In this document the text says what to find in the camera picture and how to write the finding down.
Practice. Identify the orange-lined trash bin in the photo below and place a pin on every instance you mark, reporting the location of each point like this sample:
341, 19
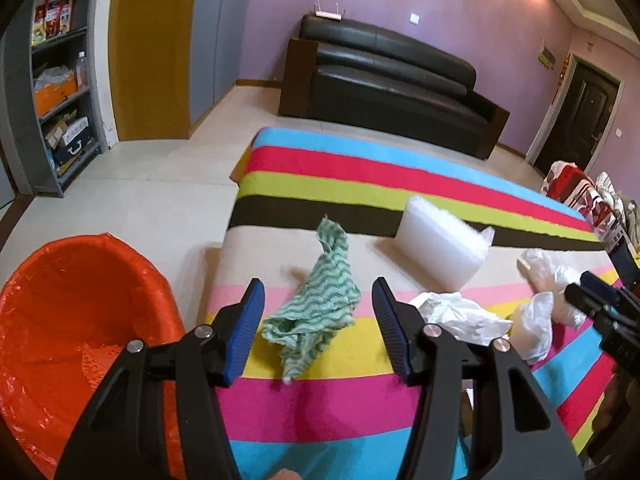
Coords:
66, 314

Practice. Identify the grey wardrobe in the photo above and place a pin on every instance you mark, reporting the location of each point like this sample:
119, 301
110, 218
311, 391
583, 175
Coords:
215, 51

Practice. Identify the dark entrance door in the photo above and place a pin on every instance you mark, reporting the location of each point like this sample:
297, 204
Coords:
581, 121

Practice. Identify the white paper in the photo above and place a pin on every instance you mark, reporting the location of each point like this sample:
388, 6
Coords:
461, 317

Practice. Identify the colourful striped rug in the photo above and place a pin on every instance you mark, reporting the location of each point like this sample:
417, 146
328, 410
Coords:
349, 416

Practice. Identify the black leather sofa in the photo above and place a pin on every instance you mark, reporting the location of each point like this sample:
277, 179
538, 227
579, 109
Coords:
367, 76

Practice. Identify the orange box on shelf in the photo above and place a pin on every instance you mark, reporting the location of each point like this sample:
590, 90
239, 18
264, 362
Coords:
53, 94

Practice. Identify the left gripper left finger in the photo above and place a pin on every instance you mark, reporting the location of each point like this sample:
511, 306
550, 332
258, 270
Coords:
121, 432

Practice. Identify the white router on sofa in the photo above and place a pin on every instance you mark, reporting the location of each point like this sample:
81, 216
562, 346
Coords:
334, 15

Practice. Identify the red white blanket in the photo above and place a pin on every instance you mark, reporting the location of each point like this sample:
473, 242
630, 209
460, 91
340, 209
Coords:
613, 215

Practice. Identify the red snack bag on shelf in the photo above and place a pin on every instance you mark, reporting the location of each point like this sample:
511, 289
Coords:
52, 18

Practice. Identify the grey bookshelf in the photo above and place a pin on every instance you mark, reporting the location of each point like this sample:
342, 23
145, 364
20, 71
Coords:
45, 154

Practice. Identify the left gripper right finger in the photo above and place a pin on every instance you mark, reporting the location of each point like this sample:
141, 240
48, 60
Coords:
516, 431

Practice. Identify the white plastic bag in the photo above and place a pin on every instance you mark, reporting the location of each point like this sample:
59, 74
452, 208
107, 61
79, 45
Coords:
531, 333

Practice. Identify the green patterned cloth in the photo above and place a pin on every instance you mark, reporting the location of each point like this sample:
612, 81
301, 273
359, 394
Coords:
307, 323

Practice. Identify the white foam packing block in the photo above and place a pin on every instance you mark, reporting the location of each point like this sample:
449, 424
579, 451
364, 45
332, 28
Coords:
444, 247

